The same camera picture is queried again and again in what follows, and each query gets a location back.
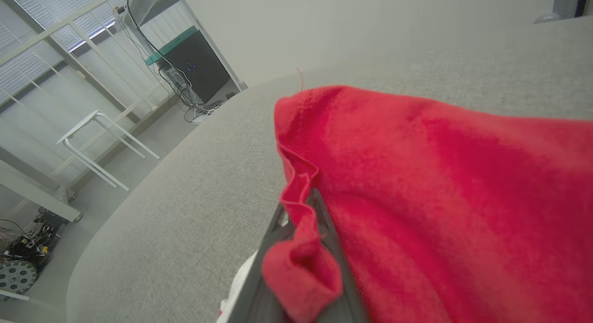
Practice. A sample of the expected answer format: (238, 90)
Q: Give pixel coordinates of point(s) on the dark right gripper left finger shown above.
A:
(250, 295)

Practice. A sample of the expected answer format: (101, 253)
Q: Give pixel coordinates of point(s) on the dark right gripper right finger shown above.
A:
(350, 295)

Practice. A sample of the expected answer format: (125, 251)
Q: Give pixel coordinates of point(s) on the red Bulls jersey white sleeves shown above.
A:
(440, 198)

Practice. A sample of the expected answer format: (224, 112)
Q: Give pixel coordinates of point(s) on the pile of electronics parts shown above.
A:
(32, 239)

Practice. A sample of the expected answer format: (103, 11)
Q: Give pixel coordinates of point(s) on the perforated green wheel disc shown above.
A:
(18, 276)

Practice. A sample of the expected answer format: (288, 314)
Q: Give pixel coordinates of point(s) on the black cabinet teal top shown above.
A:
(199, 68)

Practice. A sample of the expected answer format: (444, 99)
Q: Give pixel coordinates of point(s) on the white metal stool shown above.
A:
(76, 128)

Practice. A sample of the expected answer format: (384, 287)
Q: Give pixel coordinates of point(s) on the white metal railing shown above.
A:
(69, 22)

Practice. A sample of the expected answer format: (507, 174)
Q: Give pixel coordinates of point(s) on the white window blinds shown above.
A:
(28, 3)

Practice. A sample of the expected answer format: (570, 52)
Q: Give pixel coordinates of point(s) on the white frame beam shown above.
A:
(28, 193)

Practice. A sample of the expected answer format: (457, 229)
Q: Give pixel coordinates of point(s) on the grey partition post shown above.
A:
(565, 1)

